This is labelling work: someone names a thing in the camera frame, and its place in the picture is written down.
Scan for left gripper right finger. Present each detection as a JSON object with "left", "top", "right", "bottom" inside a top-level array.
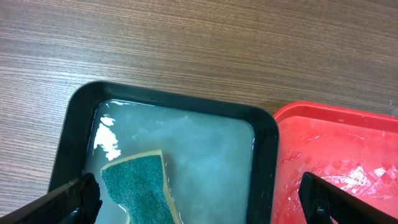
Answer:
[{"left": 298, "top": 172, "right": 397, "bottom": 224}]

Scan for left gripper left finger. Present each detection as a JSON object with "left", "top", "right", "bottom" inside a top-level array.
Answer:
[{"left": 1, "top": 173, "right": 103, "bottom": 224}]

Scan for green yellow sponge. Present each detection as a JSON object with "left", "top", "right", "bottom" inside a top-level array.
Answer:
[{"left": 100, "top": 150, "right": 182, "bottom": 224}]

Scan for red plastic tray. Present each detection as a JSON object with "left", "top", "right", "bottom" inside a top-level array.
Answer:
[{"left": 272, "top": 102, "right": 397, "bottom": 223}]

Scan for black water tray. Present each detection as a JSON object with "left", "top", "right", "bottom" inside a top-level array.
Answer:
[{"left": 49, "top": 81, "right": 279, "bottom": 223}]

